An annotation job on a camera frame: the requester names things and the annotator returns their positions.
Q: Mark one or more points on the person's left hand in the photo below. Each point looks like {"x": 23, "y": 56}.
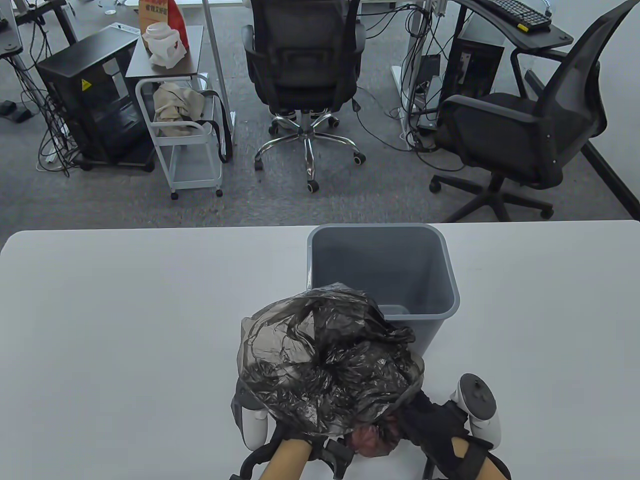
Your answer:
{"x": 305, "y": 442}

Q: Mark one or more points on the red brown paper bag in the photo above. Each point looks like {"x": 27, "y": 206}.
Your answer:
{"x": 170, "y": 12}

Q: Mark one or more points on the white metal pole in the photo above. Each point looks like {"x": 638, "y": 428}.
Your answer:
{"x": 217, "y": 65}

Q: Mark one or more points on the white power strip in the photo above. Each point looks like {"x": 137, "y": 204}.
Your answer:
{"x": 125, "y": 28}

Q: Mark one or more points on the grey plastic trash bin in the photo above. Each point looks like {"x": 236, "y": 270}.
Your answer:
{"x": 380, "y": 265}

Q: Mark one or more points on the crumpled pink paper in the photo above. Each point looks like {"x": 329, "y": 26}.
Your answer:
{"x": 370, "y": 441}

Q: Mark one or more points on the white rolling cart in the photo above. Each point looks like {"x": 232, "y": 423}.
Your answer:
{"x": 190, "y": 170}

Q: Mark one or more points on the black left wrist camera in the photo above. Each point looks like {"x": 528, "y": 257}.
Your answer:
{"x": 339, "y": 457}

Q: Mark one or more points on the black keyboard desk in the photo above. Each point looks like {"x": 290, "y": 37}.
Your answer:
{"x": 545, "y": 39}

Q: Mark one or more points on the beige cloth bag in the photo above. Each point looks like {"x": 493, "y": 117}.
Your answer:
{"x": 175, "y": 107}

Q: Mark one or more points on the black foot pedal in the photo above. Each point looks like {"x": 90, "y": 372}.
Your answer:
{"x": 15, "y": 111}

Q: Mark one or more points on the white desk leg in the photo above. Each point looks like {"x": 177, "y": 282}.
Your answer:
{"x": 415, "y": 50}

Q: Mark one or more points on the grey white left hand controller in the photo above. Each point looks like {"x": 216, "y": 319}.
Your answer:
{"x": 255, "y": 430}

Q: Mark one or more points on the grey white right hand controller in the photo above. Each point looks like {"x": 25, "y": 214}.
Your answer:
{"x": 477, "y": 395}

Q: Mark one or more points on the black computer tower yellow sticker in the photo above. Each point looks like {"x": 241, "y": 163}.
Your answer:
{"x": 75, "y": 70}

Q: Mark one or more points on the person's right hand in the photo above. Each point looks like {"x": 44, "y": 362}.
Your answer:
{"x": 435, "y": 430}

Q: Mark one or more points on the black chair with chrome base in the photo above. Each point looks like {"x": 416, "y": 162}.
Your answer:
{"x": 302, "y": 60}

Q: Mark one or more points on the white plastic bag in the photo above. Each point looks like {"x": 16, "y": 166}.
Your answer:
{"x": 162, "y": 47}

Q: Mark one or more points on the black desk frame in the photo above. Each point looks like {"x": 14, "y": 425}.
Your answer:
{"x": 60, "y": 12}

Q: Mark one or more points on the grey white hand controller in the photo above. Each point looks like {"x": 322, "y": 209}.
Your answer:
{"x": 477, "y": 395}
{"x": 255, "y": 430}

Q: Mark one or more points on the black plastic garbage bag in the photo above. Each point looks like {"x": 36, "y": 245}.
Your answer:
{"x": 320, "y": 360}

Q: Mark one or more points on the black keyboard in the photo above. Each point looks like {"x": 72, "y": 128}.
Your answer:
{"x": 515, "y": 12}

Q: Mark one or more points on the person's left forearm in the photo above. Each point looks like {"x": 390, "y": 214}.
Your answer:
{"x": 285, "y": 462}

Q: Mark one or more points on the black mesh office chair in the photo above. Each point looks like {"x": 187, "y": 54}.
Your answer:
{"x": 505, "y": 130}

